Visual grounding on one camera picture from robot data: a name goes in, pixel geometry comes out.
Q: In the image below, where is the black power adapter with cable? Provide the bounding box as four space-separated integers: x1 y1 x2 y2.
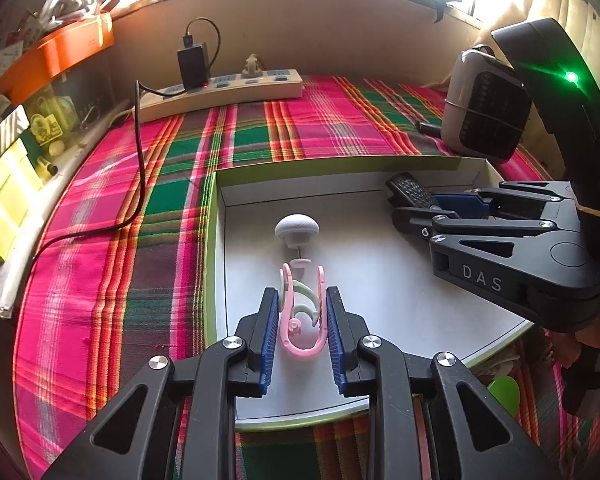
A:
30 17 222 273

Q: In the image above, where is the white cardboard box green rim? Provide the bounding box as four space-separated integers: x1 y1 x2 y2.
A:
202 155 537 433

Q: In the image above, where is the black perforated handheld device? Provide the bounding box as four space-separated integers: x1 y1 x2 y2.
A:
385 172 443 210

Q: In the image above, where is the white crumpled bag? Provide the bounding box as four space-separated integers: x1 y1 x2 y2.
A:
40 0 121 28

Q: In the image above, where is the black window clamp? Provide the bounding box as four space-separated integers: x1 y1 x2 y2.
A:
431 0 463 24

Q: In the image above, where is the grey portable fan heater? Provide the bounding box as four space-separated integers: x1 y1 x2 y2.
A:
440 47 532 164

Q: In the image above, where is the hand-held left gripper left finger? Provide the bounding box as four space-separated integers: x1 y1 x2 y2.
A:
42 287 279 480

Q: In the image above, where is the plaid pink green cloth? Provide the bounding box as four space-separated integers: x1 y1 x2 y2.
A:
12 75 596 480

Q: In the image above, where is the white round knob object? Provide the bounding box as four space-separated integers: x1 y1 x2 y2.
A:
275 214 321 257

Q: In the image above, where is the green white striped box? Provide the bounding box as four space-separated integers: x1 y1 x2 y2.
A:
0 106 31 181

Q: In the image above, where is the person's right hand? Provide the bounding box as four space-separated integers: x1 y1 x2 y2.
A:
547 327 588 368

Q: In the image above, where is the pink plastic hook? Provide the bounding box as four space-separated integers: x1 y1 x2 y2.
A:
278 262 329 362

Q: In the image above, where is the orange plastic tray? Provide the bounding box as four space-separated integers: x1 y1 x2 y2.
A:
0 12 116 101

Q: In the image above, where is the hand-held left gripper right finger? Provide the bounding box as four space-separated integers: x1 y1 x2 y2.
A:
325 286 563 480

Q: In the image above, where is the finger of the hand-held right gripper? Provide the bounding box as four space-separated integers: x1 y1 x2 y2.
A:
436 179 579 219
391 206 572 282

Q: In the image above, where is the pale green plastic hook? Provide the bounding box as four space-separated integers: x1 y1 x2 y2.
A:
279 280 314 312

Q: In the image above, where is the yellow green cartoon card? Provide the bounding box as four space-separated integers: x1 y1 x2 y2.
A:
29 111 64 144

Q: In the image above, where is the beige power strip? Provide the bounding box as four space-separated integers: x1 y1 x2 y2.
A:
137 67 305 123

